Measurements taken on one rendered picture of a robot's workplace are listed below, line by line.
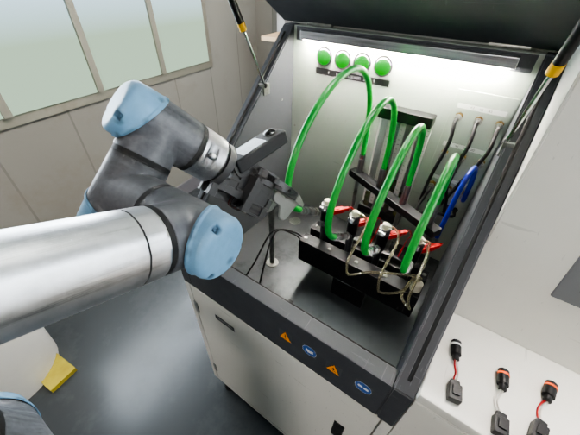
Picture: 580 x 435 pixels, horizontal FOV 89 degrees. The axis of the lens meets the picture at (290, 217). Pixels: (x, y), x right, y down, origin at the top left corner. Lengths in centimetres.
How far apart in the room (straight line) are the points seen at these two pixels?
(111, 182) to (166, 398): 143
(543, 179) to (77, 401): 191
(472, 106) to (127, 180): 76
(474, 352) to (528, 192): 33
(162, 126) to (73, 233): 19
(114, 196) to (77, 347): 170
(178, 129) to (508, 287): 67
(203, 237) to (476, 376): 59
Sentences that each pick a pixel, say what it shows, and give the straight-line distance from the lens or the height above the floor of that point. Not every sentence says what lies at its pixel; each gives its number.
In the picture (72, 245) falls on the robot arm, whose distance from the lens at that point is 26.
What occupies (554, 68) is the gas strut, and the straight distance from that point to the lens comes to 63.
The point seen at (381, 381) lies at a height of 95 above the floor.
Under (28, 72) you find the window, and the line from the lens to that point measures 202.
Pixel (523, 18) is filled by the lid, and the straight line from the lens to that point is 78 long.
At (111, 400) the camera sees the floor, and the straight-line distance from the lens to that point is 183.
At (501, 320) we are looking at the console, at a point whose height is 101.
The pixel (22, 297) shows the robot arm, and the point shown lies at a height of 140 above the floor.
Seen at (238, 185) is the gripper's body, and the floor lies 129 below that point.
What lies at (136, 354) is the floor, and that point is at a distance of 189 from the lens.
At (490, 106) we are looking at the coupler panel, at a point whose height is 133.
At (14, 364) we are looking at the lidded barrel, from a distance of 183.
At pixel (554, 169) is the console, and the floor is 132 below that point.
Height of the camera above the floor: 156
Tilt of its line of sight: 39 degrees down
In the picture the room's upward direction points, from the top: 2 degrees clockwise
